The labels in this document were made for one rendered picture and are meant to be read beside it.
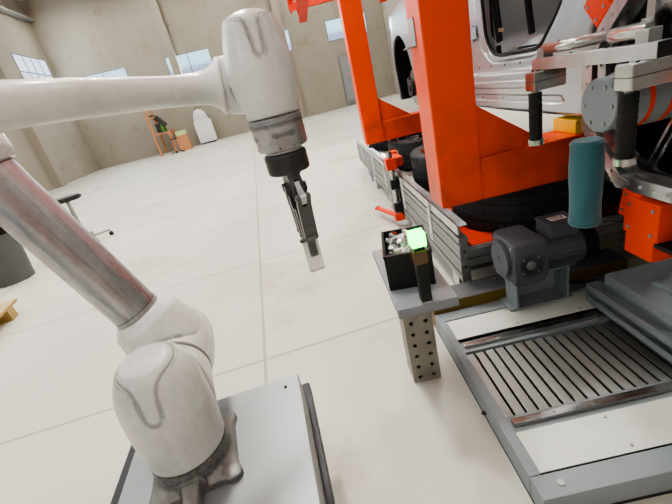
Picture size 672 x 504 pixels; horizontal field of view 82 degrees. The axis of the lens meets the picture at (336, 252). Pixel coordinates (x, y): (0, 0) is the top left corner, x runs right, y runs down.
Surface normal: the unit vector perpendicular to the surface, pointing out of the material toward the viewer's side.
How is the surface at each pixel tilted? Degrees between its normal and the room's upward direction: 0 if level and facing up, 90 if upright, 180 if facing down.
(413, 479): 0
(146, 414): 75
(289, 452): 0
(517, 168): 90
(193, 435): 91
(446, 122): 90
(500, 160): 90
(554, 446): 0
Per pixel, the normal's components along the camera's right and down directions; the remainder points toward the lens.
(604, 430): -0.22, -0.89
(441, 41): 0.07, 0.38
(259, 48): 0.26, 0.19
